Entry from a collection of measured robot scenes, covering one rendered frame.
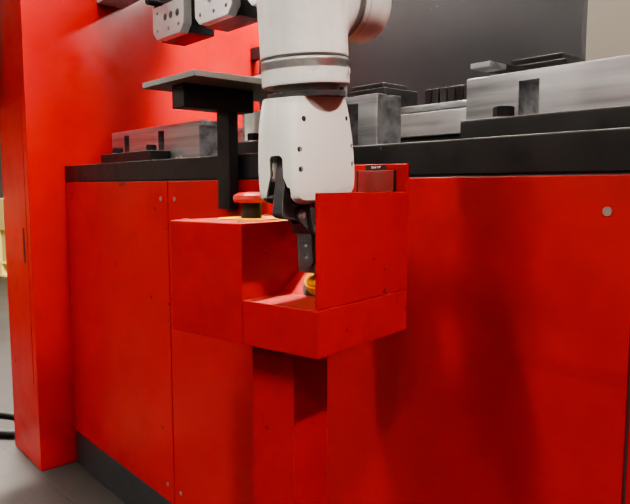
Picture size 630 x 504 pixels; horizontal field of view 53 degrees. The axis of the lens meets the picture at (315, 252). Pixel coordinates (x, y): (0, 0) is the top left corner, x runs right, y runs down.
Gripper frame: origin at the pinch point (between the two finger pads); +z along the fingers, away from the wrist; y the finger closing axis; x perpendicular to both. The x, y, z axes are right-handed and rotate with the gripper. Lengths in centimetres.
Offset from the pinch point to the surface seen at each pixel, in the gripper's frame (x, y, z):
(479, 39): -25, -99, -33
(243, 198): -9.2, 0.1, -5.3
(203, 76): -39, -23, -22
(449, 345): 3.2, -23.0, 16.0
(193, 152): -77, -53, -10
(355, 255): 4.8, -0.1, 0.1
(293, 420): -2.3, 2.2, 17.6
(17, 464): -141, -32, 78
